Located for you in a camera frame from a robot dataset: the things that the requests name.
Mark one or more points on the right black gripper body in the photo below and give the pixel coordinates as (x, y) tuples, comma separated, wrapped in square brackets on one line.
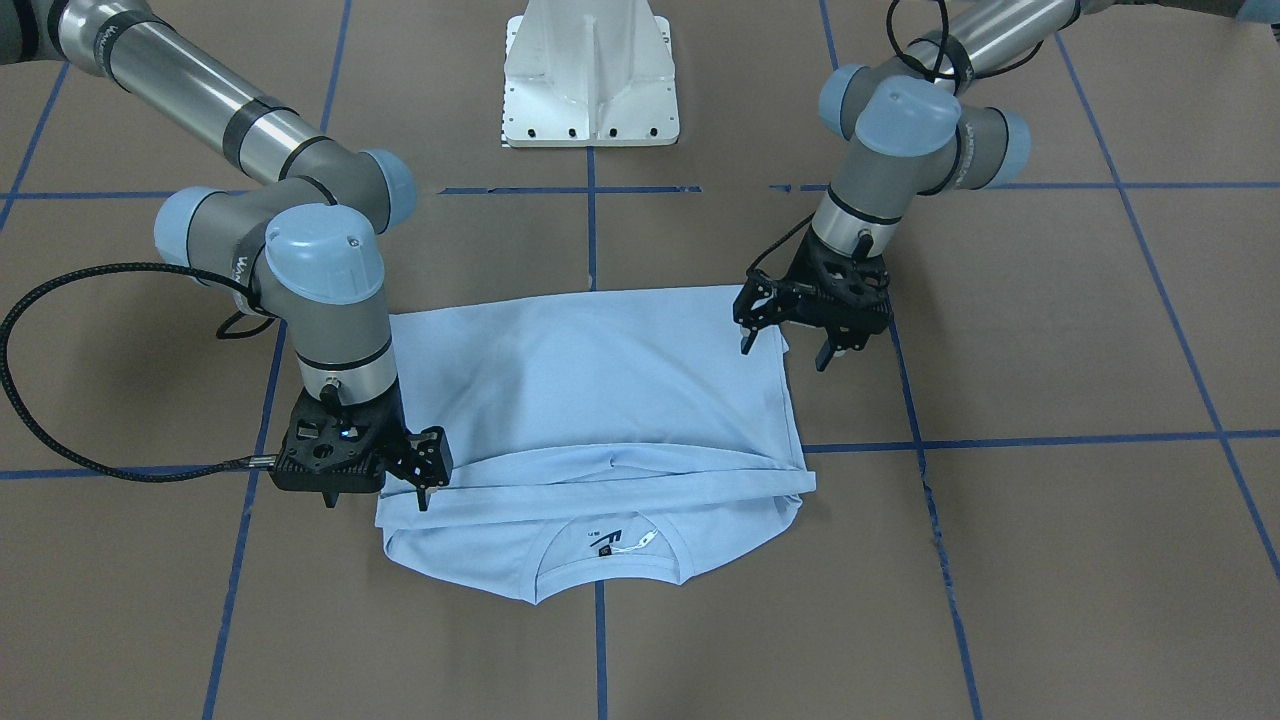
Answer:
[(424, 458)]

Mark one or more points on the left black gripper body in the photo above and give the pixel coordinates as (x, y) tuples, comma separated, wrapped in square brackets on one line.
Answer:
[(762, 303)]

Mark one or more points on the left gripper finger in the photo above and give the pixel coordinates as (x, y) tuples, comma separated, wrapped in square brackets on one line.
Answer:
[(760, 303), (836, 345)]

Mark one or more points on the light blue t-shirt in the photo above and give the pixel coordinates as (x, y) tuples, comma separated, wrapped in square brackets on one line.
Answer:
[(598, 435)]

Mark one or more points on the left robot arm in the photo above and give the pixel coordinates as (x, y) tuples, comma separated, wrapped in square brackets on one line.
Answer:
[(907, 135)]

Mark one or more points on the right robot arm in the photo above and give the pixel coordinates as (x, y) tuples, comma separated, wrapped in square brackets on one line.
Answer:
[(302, 249)]

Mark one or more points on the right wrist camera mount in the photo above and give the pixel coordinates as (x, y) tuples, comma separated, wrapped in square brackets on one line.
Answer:
[(285, 471)]

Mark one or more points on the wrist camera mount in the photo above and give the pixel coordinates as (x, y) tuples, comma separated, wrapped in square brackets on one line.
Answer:
[(847, 298), (285, 471)]

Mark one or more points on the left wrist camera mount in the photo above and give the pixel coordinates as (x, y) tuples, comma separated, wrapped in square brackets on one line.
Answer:
[(847, 298)]

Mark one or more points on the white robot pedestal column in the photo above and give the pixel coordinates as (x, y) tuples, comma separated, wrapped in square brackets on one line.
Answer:
[(589, 74)]

